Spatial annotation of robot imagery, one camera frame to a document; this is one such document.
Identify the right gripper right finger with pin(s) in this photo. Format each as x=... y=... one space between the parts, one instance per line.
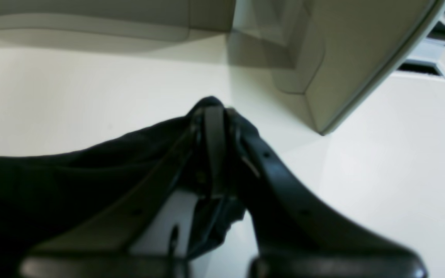
x=298 y=235

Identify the white cardboard box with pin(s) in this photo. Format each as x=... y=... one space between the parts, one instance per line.
x=334 y=53

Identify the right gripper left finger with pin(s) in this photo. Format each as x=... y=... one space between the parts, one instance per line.
x=148 y=232

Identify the black long-sleeve t-shirt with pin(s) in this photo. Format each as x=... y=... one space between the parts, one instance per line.
x=44 y=196

